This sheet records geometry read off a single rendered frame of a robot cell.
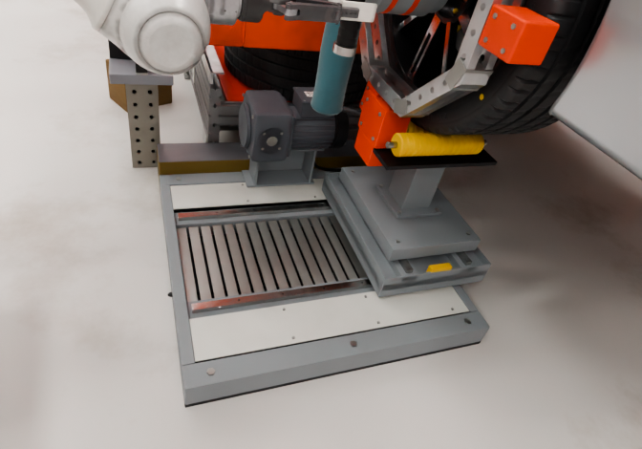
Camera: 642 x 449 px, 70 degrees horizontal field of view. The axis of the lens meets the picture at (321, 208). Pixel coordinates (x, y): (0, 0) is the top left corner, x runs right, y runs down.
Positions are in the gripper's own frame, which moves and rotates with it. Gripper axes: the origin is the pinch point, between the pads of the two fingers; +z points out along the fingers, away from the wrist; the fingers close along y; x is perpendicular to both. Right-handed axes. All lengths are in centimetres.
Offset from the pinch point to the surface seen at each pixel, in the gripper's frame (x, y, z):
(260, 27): -24, -60, 0
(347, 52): -7.2, 2.0, -0.1
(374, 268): -69, 2, 23
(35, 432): -83, 21, -61
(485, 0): 5.3, 7.9, 20.8
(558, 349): -83, 30, 76
